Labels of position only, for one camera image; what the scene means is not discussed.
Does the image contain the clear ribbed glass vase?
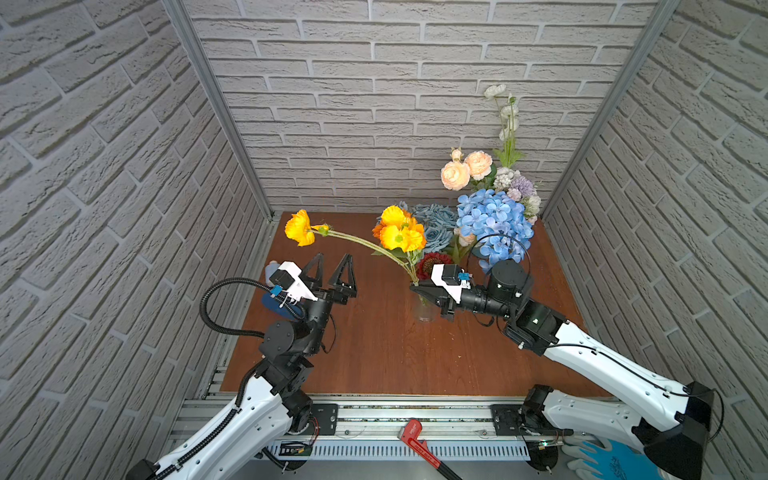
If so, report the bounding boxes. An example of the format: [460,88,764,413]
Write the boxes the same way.
[413,296,439,323]

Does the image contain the white tape roll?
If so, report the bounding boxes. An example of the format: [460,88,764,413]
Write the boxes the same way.
[264,260,280,288]

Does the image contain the white poppy flower stem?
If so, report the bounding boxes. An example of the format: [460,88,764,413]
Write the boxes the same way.
[483,84,523,169]

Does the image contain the dusty blue hydrangea flower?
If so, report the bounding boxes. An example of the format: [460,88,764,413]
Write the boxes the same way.
[410,204,458,253]

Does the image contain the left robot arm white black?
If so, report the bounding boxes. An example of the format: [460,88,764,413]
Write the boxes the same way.
[126,254,357,479]

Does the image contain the blue work glove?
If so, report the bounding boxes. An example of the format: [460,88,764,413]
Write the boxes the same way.
[576,441,662,480]

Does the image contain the peach rose flower stem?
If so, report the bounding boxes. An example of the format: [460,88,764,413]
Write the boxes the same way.
[440,148,494,191]

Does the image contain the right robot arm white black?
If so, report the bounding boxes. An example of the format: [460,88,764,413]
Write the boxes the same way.
[412,260,715,479]

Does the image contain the pink white hydrangea bouquet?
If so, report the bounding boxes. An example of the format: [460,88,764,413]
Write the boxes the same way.
[493,167,542,224]

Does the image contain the orange small flower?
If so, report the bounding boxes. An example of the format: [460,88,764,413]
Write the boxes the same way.
[283,205,428,286]

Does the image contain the red pipe wrench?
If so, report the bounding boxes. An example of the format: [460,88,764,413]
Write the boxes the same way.
[399,418,462,480]

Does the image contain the aluminium mounting rail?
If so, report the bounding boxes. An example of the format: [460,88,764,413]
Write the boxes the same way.
[170,392,667,463]

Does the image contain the red sunflower stem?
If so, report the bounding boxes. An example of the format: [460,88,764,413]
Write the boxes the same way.
[416,252,453,280]

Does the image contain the small pink rose stem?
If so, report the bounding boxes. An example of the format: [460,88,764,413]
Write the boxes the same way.
[454,227,476,247]

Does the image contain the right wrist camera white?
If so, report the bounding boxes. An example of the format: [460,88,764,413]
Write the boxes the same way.
[430,264,472,304]

